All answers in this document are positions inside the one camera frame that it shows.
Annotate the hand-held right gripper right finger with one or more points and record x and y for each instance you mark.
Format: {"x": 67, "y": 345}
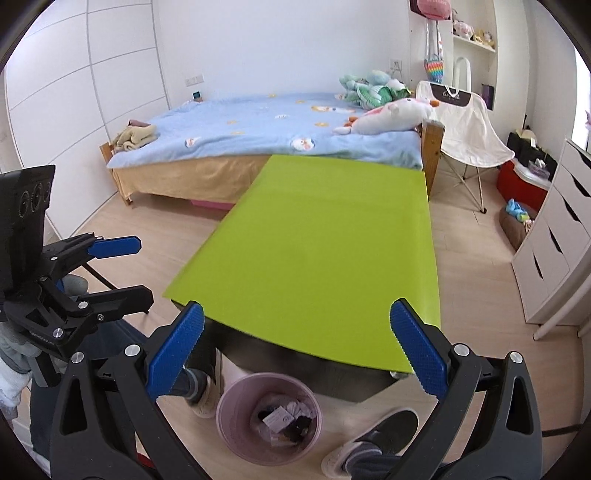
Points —
{"x": 418, "y": 350}

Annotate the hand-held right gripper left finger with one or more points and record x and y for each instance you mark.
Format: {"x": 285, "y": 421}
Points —
{"x": 178, "y": 350}

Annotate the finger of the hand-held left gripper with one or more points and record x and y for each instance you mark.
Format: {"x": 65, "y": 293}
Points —
{"x": 120, "y": 300}
{"x": 115, "y": 246}

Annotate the pink trash bin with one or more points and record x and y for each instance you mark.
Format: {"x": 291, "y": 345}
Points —
{"x": 240, "y": 443}

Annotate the black cloth bundle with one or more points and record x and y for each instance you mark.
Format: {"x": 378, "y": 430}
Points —
{"x": 300, "y": 428}

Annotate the person's left hand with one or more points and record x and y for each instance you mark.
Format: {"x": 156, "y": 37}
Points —
{"x": 14, "y": 348}

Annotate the person's left shoe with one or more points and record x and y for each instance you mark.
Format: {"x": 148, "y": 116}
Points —
{"x": 205, "y": 404}

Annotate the person's shoe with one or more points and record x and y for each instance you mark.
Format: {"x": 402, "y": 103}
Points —
{"x": 205, "y": 404}
{"x": 383, "y": 431}

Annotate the person's right shoe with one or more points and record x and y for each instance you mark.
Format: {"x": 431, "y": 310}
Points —
{"x": 383, "y": 431}

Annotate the wooden bed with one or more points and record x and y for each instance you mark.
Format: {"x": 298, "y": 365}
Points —
{"x": 184, "y": 177}

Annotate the pink box under bed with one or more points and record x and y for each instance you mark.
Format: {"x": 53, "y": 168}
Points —
{"x": 207, "y": 204}

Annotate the beige folded clothes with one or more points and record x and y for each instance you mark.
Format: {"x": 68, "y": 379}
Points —
{"x": 134, "y": 136}

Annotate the white paper wrapper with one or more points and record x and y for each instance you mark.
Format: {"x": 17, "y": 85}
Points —
{"x": 276, "y": 417}

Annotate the person's right leg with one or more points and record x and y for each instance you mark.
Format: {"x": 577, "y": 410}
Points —
{"x": 367, "y": 464}

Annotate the white desk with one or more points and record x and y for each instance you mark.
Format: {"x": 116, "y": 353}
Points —
{"x": 558, "y": 328}

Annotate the white wardrobe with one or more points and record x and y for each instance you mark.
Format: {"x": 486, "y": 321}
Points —
{"x": 83, "y": 92}

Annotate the brown pet bed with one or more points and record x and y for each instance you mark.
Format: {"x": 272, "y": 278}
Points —
{"x": 510, "y": 228}

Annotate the white drawer cabinet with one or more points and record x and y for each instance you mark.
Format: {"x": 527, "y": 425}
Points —
{"x": 545, "y": 263}

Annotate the blue soft toy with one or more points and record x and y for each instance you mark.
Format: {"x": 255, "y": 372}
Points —
{"x": 516, "y": 210}

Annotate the blue printed blanket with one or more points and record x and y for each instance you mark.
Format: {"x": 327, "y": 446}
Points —
{"x": 254, "y": 124}

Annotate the red storage box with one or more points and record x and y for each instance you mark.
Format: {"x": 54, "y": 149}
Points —
{"x": 512, "y": 182}

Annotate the white folding chair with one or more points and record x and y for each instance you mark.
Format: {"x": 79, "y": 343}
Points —
{"x": 471, "y": 134}

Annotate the black bag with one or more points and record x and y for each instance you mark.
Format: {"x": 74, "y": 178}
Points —
{"x": 521, "y": 145}

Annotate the white and pink plush toy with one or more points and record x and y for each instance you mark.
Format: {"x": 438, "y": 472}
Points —
{"x": 392, "y": 115}

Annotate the dark purple box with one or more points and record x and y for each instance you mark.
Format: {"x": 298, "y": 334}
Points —
{"x": 487, "y": 97}

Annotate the green plush toys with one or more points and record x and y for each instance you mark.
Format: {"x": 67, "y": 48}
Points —
{"x": 369, "y": 87}

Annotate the rainbow bag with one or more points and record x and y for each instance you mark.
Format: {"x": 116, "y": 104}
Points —
{"x": 434, "y": 71}

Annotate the white looped object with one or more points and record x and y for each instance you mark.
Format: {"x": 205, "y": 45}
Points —
{"x": 457, "y": 74}

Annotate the window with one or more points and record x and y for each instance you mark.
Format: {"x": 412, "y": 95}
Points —
{"x": 582, "y": 101}

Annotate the white shelf unit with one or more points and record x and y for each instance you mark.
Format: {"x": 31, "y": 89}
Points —
{"x": 466, "y": 46}

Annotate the plush toys on shelf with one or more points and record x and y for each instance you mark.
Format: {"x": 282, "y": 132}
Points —
{"x": 466, "y": 27}

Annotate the wall switch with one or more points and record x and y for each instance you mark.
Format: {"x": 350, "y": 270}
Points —
{"x": 194, "y": 80}

